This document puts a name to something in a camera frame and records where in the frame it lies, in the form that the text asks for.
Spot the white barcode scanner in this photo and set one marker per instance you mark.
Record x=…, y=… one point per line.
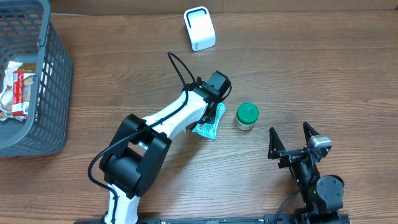
x=199, y=28

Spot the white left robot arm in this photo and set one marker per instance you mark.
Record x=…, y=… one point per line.
x=140, y=145

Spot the grey plastic mesh basket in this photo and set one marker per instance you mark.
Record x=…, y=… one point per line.
x=36, y=81

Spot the teal wet wipes pack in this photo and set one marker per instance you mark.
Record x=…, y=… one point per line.
x=208, y=130

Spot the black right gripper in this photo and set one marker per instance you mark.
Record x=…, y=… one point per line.
x=276, y=149

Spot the red snack bar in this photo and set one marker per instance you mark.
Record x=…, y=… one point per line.
x=22, y=85

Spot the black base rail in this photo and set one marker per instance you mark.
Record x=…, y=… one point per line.
x=266, y=219

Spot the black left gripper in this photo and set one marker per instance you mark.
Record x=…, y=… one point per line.
x=210, y=112

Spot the brown cookie snack bag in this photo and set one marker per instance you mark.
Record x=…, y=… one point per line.
x=7, y=93

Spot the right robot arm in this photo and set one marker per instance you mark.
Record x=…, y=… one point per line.
x=322, y=195

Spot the green lidded jar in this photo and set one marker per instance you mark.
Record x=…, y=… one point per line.
x=246, y=116

